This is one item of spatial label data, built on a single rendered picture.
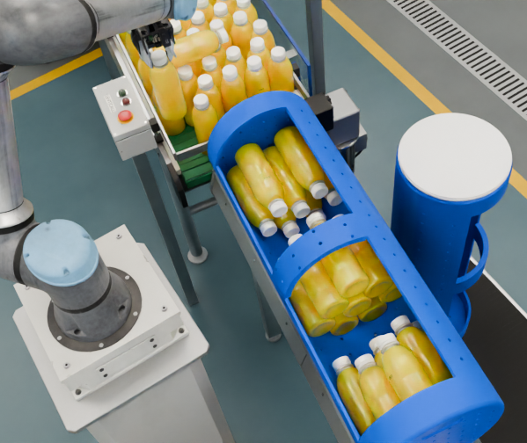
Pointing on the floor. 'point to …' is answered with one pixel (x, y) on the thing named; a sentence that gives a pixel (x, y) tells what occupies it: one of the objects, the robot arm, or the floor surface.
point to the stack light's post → (316, 45)
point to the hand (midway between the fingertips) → (158, 58)
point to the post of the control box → (164, 225)
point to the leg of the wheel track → (267, 315)
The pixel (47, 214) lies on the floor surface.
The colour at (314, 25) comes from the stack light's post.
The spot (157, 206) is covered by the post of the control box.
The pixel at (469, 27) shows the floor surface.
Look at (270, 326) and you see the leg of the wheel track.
